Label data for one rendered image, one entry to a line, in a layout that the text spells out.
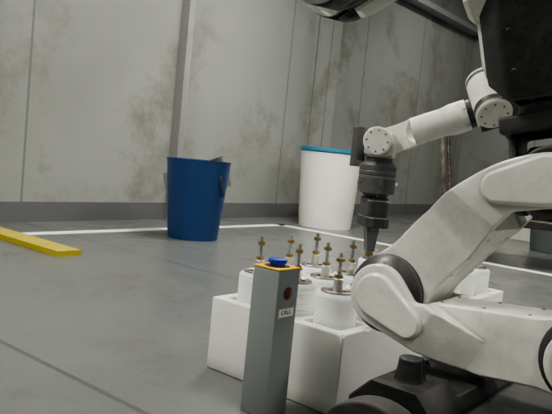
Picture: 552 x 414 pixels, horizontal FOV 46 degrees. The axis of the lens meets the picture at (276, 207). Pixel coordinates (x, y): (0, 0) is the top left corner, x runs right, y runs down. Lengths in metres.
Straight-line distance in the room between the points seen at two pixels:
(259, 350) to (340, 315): 0.20
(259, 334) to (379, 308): 0.31
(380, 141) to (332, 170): 3.58
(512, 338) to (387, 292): 0.22
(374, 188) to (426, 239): 0.37
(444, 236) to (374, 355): 0.47
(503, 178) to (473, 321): 0.25
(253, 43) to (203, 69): 0.60
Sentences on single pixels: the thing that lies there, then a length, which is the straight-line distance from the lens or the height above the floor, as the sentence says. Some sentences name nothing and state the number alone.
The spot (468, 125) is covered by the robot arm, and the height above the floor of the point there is 0.65.
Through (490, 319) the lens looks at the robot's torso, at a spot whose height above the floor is 0.31.
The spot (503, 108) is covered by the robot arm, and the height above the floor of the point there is 0.69.
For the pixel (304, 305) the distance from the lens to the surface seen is 1.53.
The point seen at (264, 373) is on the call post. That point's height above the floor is 0.10.
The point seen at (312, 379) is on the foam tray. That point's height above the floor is 0.07.
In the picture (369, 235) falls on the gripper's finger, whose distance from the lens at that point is 1.56.
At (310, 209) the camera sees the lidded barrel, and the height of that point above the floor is 0.14.
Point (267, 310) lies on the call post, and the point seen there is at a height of 0.23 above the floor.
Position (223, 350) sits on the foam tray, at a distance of 1.64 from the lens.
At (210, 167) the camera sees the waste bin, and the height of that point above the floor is 0.44.
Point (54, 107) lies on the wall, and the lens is 4.20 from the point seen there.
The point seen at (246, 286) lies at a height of 0.22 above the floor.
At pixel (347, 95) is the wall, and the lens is 6.51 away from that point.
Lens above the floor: 0.54
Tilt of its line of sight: 5 degrees down
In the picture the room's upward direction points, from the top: 6 degrees clockwise
